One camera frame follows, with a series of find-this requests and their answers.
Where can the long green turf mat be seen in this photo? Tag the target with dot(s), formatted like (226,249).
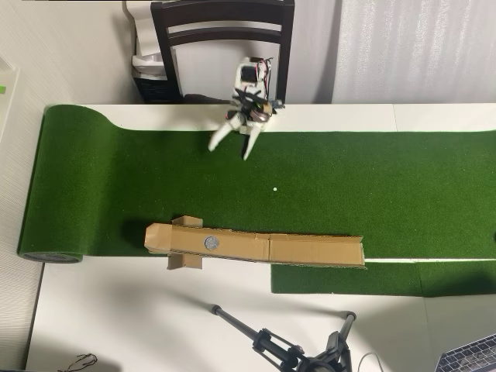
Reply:
(348,174)

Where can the round gray mark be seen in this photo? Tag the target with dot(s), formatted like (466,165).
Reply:
(212,243)

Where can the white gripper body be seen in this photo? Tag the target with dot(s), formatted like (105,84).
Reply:
(248,128)

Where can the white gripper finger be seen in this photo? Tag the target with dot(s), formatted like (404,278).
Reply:
(250,149)
(221,139)

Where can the gray laptop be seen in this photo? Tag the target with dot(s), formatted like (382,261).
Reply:
(472,356)

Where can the brown cardboard ramp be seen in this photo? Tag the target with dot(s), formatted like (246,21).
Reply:
(310,250)

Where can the white curtain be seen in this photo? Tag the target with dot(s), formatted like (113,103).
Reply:
(407,50)

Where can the black printed box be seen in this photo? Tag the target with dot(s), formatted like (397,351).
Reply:
(153,91)

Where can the dark wooden chair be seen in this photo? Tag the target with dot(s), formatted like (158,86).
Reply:
(221,38)

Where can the black tripod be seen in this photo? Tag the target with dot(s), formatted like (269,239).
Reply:
(271,345)

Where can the white foam packaging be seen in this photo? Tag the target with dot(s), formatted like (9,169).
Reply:
(141,35)

